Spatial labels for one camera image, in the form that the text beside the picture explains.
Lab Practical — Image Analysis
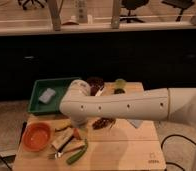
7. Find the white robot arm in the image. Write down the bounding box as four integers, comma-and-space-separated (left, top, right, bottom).
59, 80, 196, 171

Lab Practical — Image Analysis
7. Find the dark brown bowl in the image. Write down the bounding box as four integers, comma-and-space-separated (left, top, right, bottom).
86, 77, 104, 96

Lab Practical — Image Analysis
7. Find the red bowl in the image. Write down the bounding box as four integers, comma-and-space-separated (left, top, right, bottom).
22, 122, 51, 152

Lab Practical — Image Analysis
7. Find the green cup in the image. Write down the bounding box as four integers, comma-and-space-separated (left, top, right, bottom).
114, 79, 126, 94

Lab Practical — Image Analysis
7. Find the bunch of dark grapes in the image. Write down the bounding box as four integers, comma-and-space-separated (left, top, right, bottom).
92, 118, 116, 130

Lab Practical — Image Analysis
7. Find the green plastic tray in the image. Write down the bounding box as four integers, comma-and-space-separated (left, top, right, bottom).
28, 77, 76, 115

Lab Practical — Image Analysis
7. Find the yellow banana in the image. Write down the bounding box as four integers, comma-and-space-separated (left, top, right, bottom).
54, 123, 72, 132

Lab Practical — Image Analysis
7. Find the grey cloth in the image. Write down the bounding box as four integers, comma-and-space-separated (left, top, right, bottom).
127, 119, 143, 129

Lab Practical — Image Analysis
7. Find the grey sponge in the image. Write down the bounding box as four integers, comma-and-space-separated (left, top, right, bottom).
39, 88, 56, 104

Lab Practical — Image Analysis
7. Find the wooden block eraser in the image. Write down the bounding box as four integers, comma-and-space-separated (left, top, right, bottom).
51, 128, 73, 150

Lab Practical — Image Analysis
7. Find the green pepper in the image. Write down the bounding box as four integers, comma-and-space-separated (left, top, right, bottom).
66, 139, 88, 165

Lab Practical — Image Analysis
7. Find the black office chair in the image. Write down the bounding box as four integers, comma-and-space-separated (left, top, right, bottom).
120, 0, 149, 23
162, 0, 195, 22
17, 0, 44, 10

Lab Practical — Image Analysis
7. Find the black office chair left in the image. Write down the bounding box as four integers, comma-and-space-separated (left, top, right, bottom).
17, 0, 44, 10

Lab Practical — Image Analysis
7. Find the black office chair right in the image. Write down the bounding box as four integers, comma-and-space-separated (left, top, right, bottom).
162, 0, 195, 22

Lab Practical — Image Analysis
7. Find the white handled dish brush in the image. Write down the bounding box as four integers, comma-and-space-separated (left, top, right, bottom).
95, 87, 104, 96

